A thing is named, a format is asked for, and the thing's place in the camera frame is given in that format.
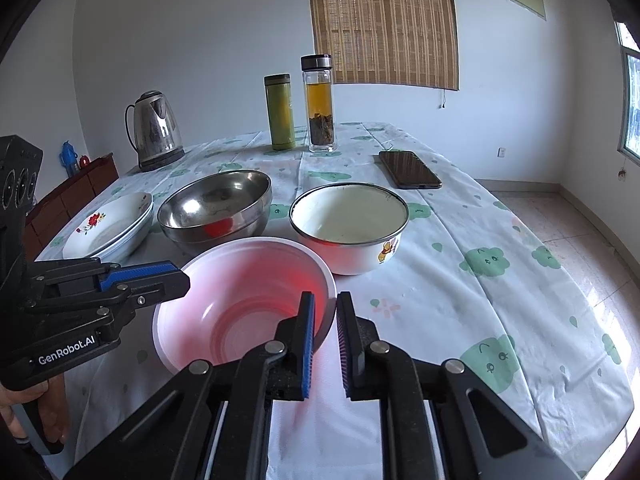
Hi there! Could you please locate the red flower white plate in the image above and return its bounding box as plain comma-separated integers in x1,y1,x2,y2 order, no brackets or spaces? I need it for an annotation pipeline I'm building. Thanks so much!
62,192,153,259

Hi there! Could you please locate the red plastic bowl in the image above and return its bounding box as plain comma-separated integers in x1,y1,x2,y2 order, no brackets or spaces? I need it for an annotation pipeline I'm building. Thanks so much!
152,236,337,374

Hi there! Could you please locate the stainless steel bowl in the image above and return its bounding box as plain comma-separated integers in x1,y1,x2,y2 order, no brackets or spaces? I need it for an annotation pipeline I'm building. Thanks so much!
157,170,272,256

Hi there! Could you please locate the left hand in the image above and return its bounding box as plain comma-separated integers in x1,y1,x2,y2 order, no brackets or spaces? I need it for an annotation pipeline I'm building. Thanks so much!
1,375,70,443

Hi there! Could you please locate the white enamel bowl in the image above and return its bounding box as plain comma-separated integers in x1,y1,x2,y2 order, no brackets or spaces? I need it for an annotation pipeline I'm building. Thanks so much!
288,182,410,276

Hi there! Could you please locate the floral plastic tablecloth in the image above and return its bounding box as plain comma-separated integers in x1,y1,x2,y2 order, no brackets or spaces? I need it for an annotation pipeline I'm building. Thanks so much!
47,122,634,476

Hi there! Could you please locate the brown wooden sideboard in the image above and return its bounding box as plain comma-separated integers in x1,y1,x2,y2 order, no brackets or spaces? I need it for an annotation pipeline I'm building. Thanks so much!
23,153,118,261

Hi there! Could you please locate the blue kids water bottle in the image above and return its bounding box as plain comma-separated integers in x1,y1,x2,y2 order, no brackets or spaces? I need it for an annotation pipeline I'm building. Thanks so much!
58,141,79,178

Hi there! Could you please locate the stainless steel electric kettle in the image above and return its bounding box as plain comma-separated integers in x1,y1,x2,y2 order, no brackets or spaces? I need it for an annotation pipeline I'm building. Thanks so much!
125,90,184,172

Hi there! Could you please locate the black smartphone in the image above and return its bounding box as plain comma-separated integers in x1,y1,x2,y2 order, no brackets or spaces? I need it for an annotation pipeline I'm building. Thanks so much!
378,151,442,190

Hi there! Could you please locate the green thermos bottle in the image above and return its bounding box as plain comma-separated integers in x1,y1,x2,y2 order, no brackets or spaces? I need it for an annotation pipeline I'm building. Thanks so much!
264,74,295,151

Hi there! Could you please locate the glass tea bottle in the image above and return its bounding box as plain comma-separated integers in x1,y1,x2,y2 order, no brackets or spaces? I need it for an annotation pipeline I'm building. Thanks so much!
300,54,335,153

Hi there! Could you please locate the bamboo window blind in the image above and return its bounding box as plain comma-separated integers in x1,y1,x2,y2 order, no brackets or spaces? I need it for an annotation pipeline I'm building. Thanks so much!
310,0,459,91

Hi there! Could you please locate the window with frame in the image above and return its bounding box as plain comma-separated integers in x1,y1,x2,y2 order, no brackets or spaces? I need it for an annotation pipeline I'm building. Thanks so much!
615,22,640,164

